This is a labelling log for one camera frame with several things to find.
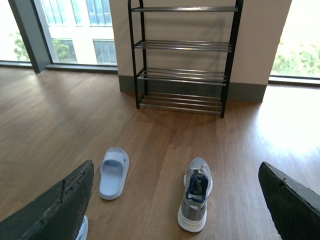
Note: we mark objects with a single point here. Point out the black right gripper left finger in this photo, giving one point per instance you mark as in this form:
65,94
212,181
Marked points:
56,214

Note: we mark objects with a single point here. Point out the grey knit sneaker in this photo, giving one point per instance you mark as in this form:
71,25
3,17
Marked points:
198,185

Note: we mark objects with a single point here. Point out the light blue slide sandal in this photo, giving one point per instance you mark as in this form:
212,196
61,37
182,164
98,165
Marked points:
83,231
113,169

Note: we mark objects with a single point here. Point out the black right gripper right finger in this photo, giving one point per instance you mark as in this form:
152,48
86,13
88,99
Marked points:
294,208

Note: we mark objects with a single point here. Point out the black metal shoe rack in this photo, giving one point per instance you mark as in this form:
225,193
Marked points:
142,74

